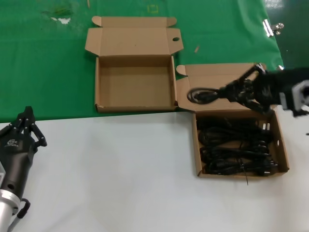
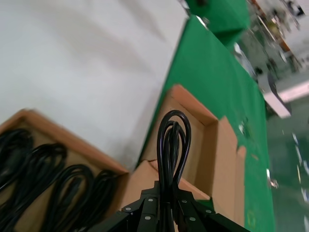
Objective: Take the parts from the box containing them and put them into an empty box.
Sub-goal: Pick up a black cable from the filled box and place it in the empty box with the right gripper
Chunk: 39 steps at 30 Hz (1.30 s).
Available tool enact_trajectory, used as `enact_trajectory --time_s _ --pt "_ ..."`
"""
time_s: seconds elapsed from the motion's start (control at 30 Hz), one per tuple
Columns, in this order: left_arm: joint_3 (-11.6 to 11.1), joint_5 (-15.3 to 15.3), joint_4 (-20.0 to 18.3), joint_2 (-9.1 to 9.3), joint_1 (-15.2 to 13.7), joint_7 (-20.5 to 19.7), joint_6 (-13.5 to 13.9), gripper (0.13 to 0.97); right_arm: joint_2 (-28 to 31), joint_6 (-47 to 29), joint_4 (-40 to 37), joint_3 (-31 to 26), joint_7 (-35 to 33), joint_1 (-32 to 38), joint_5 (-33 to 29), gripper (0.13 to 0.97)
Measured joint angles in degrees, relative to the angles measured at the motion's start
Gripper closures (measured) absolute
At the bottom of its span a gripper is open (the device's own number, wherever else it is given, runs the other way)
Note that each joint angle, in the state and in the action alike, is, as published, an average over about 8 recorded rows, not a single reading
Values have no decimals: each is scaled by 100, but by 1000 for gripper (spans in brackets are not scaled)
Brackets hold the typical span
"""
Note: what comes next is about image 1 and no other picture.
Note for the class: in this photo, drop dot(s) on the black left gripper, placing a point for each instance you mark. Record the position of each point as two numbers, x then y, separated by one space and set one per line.
17 159

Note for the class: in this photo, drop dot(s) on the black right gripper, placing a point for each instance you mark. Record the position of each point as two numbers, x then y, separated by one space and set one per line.
270 87

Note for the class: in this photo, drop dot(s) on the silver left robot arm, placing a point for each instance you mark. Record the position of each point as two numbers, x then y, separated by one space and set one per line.
6 207

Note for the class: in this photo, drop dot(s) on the shallow open cardboard box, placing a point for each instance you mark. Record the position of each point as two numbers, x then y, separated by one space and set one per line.
135 84

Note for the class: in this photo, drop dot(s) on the green table cloth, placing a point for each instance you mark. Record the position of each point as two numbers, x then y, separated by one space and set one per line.
36 72

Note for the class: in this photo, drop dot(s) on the short wooden stick piece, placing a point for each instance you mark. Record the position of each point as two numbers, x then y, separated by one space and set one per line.
197 49

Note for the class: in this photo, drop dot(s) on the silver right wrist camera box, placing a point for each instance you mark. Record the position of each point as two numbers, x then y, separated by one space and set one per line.
297 96

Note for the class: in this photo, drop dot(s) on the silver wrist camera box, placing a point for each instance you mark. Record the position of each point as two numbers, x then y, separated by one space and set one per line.
2 172
297 96

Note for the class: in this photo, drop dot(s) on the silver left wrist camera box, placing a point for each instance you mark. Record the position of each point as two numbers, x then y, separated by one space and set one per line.
2 172

